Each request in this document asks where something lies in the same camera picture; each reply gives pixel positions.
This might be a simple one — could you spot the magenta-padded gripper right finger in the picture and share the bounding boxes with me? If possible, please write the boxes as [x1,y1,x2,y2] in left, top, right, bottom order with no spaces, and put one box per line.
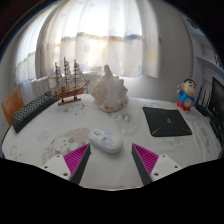
[131,143,183,186]

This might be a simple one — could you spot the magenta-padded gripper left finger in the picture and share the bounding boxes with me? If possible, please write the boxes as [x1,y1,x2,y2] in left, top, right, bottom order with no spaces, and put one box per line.
[42,143,92,186]

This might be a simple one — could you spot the white cartoon-print computer mouse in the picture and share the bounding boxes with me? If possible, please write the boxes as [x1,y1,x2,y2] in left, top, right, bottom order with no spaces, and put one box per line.
[88,128,124,154]

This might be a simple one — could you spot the black mouse pad green lines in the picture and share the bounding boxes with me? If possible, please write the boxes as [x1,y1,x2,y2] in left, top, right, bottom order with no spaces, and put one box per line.
[142,106,193,138]

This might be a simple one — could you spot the white cartoon-print tablecloth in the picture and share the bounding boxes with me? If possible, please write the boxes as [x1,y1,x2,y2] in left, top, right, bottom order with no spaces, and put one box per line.
[1,93,223,192]

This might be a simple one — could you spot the black computer keyboard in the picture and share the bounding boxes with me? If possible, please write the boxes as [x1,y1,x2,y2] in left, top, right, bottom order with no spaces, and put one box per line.
[10,90,59,134]

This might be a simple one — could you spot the wooden model sailing ship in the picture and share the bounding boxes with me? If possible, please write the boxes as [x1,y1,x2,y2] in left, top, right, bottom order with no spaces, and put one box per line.
[49,56,92,106]

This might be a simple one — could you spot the cartoon boy figurine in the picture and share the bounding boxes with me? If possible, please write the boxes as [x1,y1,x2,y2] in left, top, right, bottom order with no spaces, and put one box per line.
[176,78,198,112]

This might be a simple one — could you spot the black router with antennas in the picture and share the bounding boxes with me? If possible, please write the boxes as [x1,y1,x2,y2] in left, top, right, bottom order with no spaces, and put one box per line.
[194,84,214,118]

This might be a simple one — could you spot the large white conch shell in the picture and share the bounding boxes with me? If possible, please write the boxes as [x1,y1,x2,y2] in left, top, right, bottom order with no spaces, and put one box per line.
[91,64,130,113]

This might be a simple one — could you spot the white radiator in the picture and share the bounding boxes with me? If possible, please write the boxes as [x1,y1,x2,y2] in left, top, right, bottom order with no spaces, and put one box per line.
[30,75,56,98]

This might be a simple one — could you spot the brown wooden chair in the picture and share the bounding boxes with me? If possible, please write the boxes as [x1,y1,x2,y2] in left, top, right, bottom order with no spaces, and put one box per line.
[1,88,25,128]

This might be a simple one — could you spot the black computer monitor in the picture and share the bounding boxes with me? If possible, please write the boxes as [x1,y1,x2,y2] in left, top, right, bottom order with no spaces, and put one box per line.
[208,77,224,118]

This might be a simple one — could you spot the white star-print curtain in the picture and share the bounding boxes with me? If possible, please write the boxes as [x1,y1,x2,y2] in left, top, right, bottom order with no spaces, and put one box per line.
[14,0,160,86]

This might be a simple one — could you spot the white wall shelf unit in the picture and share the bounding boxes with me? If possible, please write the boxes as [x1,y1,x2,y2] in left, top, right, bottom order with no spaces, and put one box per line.
[186,19,224,76]

